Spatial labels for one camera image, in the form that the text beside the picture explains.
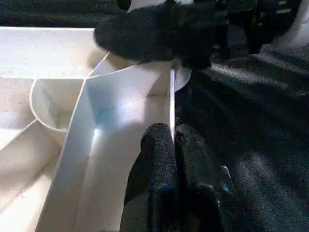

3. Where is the black mat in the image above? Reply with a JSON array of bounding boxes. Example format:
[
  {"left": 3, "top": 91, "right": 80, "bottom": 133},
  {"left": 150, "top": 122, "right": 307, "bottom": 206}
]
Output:
[{"left": 0, "top": 0, "right": 309, "bottom": 232}]

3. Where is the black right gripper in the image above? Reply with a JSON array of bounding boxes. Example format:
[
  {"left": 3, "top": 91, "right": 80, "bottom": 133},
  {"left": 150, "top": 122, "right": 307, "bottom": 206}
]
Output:
[{"left": 212, "top": 0, "right": 290, "bottom": 56}]

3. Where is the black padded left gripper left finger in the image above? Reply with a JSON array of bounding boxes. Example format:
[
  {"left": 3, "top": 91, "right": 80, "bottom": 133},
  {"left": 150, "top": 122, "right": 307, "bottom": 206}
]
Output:
[{"left": 123, "top": 122, "right": 178, "bottom": 232}]

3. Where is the white plastic table leg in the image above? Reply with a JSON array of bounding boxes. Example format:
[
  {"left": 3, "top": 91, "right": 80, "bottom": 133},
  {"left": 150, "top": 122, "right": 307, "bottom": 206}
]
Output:
[{"left": 127, "top": 0, "right": 194, "bottom": 12}]

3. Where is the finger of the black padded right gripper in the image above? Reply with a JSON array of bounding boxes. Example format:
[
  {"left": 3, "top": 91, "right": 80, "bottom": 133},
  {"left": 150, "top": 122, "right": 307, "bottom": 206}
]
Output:
[{"left": 94, "top": 2, "right": 227, "bottom": 68}]

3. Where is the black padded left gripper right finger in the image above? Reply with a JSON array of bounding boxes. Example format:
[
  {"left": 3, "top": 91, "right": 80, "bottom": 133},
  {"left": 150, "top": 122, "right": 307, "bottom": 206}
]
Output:
[{"left": 175, "top": 123, "right": 242, "bottom": 232}]

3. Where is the white plastic table top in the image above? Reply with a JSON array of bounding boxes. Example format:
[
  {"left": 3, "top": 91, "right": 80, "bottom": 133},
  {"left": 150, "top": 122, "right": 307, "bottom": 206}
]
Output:
[{"left": 0, "top": 26, "right": 194, "bottom": 232}]

